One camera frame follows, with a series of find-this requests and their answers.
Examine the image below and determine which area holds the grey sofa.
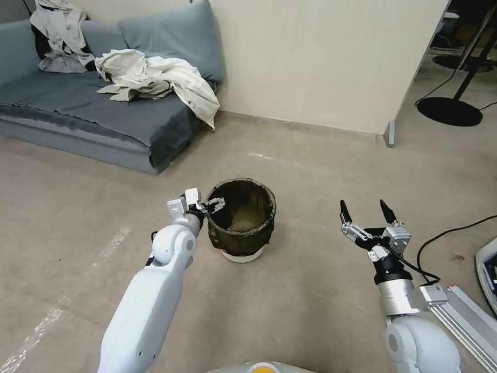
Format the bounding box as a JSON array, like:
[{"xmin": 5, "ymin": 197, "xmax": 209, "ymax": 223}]
[{"xmin": 0, "ymin": 0, "xmax": 227, "ymax": 176}]

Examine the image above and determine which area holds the black flat stand base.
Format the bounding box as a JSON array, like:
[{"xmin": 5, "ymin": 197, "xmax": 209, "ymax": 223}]
[{"xmin": 431, "ymin": 53, "xmax": 493, "ymax": 74}]

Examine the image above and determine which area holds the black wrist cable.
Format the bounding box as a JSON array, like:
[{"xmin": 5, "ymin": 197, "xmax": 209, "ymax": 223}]
[{"xmin": 387, "ymin": 247, "xmax": 442, "ymax": 289}]

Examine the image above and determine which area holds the white robot front shell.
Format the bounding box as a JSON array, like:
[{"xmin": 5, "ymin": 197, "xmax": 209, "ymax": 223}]
[{"xmin": 209, "ymin": 361, "xmax": 308, "ymax": 373}]

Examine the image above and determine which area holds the aluminium rail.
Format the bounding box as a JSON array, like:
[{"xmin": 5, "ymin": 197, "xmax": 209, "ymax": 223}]
[{"xmin": 429, "ymin": 284, "xmax": 497, "ymax": 373}]

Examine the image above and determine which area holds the patterned white garment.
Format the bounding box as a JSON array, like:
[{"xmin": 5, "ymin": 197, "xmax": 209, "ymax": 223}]
[{"xmin": 30, "ymin": 0, "xmax": 97, "ymax": 74}]

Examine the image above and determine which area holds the trash can with dark bag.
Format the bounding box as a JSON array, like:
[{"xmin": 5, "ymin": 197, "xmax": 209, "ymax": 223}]
[{"xmin": 204, "ymin": 178, "xmax": 277, "ymax": 265}]

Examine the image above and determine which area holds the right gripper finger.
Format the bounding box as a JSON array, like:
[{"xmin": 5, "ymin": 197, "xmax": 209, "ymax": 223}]
[
  {"xmin": 379, "ymin": 199, "xmax": 405, "ymax": 234},
  {"xmin": 340, "ymin": 199, "xmax": 370, "ymax": 243}
]

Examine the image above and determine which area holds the black stand pole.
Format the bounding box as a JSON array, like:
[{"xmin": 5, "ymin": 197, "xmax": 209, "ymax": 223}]
[{"xmin": 452, "ymin": 23, "xmax": 497, "ymax": 101}]

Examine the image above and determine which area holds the large grey cushion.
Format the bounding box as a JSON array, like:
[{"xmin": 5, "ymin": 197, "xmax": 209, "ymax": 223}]
[{"xmin": 118, "ymin": 0, "xmax": 226, "ymax": 83}]

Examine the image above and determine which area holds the thin black cable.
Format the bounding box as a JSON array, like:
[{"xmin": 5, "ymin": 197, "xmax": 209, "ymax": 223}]
[{"xmin": 414, "ymin": 46, "xmax": 476, "ymax": 106}]

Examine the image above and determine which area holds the black round stand base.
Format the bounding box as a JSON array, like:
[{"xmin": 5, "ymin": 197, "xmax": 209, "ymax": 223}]
[{"xmin": 415, "ymin": 96, "xmax": 484, "ymax": 127}]

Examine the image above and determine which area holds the black floor cable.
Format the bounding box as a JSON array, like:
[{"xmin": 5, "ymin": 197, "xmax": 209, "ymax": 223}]
[{"xmin": 417, "ymin": 214, "xmax": 497, "ymax": 274}]

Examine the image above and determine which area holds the white grey device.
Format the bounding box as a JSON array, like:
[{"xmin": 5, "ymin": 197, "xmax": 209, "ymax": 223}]
[{"xmin": 475, "ymin": 237, "xmax": 497, "ymax": 310}]

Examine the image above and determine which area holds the cream jacket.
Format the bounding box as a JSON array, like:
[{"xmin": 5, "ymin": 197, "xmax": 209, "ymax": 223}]
[{"xmin": 94, "ymin": 48, "xmax": 221, "ymax": 132}]

